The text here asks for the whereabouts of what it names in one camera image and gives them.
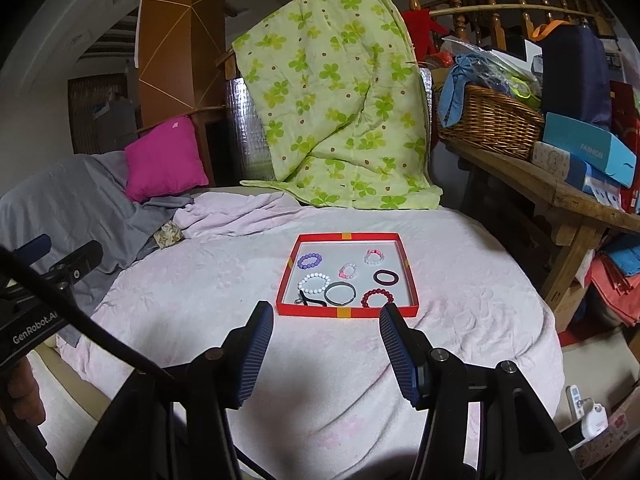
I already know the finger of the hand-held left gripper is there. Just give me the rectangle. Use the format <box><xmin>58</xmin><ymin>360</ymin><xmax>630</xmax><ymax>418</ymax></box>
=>
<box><xmin>12</xmin><ymin>234</ymin><xmax>52</xmax><ymax>266</ymax></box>
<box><xmin>37</xmin><ymin>240</ymin><xmax>103</xmax><ymax>288</ymax></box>

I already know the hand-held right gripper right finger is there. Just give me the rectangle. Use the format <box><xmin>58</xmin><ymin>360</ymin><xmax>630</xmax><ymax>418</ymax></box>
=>
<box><xmin>379</xmin><ymin>302</ymin><xmax>586</xmax><ymax>480</ymax></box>

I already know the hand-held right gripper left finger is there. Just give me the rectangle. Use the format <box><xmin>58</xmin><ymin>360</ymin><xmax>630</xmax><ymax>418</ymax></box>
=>
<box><xmin>70</xmin><ymin>301</ymin><xmax>275</xmax><ymax>480</ymax></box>

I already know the red shallow box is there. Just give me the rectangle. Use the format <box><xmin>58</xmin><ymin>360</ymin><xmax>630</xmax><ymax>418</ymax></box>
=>
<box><xmin>276</xmin><ymin>232</ymin><xmax>420</xmax><ymax>320</ymax></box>

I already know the white bead bracelet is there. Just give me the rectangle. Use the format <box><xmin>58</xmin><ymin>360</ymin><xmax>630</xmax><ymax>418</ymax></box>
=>
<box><xmin>298</xmin><ymin>272</ymin><xmax>332</xmax><ymax>296</ymax></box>

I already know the grey ring bangle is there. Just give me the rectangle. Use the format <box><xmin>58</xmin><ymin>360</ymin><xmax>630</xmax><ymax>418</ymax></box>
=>
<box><xmin>324</xmin><ymin>281</ymin><xmax>357</xmax><ymax>307</ymax></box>

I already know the grey bed sheet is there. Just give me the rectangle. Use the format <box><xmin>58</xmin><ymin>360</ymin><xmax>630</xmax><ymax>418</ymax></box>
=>
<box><xmin>0</xmin><ymin>150</ymin><xmax>196</xmax><ymax>311</ymax></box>

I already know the floral cloth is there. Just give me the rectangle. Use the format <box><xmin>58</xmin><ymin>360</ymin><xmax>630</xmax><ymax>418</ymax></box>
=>
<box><xmin>154</xmin><ymin>220</ymin><xmax>186</xmax><ymax>250</ymax></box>

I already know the pale pink blanket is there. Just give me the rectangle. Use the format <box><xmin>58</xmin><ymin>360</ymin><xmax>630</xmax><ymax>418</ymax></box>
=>
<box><xmin>27</xmin><ymin>192</ymin><xmax>566</xmax><ymax>480</ymax></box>

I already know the magenta pillow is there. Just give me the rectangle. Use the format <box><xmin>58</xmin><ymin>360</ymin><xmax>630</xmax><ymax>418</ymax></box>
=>
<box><xmin>124</xmin><ymin>116</ymin><xmax>210</xmax><ymax>202</ymax></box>

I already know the brown woven screen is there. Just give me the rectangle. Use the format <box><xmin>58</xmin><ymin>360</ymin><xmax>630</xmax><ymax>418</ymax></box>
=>
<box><xmin>67</xmin><ymin>74</ymin><xmax>138</xmax><ymax>153</ymax></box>

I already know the white remote control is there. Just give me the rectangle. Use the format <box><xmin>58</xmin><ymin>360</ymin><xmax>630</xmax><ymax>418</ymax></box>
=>
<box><xmin>565</xmin><ymin>385</ymin><xmax>586</xmax><ymax>418</ymax></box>

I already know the white small device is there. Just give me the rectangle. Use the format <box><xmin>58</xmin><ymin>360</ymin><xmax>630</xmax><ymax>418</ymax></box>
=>
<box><xmin>582</xmin><ymin>400</ymin><xmax>608</xmax><ymax>436</ymax></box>

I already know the silver insulation sheet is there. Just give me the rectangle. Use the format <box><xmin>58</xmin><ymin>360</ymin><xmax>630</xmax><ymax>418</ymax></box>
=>
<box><xmin>225</xmin><ymin>67</ymin><xmax>433</xmax><ymax>183</ymax></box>

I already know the coral folded cloth stack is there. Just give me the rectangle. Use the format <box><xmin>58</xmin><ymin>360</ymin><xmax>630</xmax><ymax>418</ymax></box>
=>
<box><xmin>587</xmin><ymin>250</ymin><xmax>640</xmax><ymax>326</ymax></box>

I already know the floral cardboard box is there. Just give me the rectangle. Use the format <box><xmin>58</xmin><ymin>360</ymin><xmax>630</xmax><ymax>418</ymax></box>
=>
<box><xmin>560</xmin><ymin>400</ymin><xmax>640</xmax><ymax>468</ymax></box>

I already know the wooden table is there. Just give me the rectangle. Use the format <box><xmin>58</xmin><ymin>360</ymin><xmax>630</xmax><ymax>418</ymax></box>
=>
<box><xmin>440</xmin><ymin>137</ymin><xmax>640</xmax><ymax>333</ymax></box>

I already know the orange wooden column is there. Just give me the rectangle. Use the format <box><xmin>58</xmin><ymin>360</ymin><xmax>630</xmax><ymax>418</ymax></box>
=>
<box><xmin>136</xmin><ymin>0</ymin><xmax>228</xmax><ymax>126</ymax></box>

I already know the white patterned box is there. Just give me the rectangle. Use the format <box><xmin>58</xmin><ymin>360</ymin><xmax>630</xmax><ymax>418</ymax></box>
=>
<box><xmin>531</xmin><ymin>141</ymin><xmax>623</xmax><ymax>203</ymax></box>

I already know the wicker basket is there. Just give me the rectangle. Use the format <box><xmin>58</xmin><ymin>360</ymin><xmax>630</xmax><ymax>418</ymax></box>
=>
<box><xmin>437</xmin><ymin>84</ymin><xmax>546</xmax><ymax>162</ymax></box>

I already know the blue cloth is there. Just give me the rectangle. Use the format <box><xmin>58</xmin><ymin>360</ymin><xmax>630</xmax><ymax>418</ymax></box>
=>
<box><xmin>440</xmin><ymin>55</ymin><xmax>481</xmax><ymax>128</ymax></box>

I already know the green clover quilt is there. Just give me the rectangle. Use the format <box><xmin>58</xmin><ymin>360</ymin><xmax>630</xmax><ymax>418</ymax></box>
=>
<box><xmin>231</xmin><ymin>0</ymin><xmax>443</xmax><ymax>211</ymax></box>

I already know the light blue box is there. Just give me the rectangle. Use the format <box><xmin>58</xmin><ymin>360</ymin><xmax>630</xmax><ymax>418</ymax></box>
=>
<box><xmin>542</xmin><ymin>112</ymin><xmax>638</xmax><ymax>188</ymax></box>

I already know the red cloth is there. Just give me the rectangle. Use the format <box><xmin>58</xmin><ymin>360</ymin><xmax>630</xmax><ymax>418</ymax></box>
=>
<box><xmin>400</xmin><ymin>9</ymin><xmax>448</xmax><ymax>61</ymax></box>

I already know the red carton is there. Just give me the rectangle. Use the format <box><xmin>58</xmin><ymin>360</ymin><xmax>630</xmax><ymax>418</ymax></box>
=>
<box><xmin>610</xmin><ymin>80</ymin><xmax>640</xmax><ymax>211</ymax></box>

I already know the navy bag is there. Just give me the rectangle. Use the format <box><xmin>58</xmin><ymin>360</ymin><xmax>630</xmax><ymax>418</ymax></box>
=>
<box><xmin>540</xmin><ymin>20</ymin><xmax>613</xmax><ymax>128</ymax></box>

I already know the wooden stair railing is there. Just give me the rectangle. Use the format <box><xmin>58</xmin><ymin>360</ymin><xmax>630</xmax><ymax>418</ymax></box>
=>
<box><xmin>367</xmin><ymin>0</ymin><xmax>621</xmax><ymax>51</ymax></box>

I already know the red bead bracelet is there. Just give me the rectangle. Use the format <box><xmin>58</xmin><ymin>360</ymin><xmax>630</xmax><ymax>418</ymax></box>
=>
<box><xmin>360</xmin><ymin>288</ymin><xmax>393</xmax><ymax>310</ymax></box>

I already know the black cable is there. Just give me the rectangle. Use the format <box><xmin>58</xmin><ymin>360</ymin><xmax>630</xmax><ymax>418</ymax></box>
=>
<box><xmin>0</xmin><ymin>245</ymin><xmax>276</xmax><ymax>480</ymax></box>

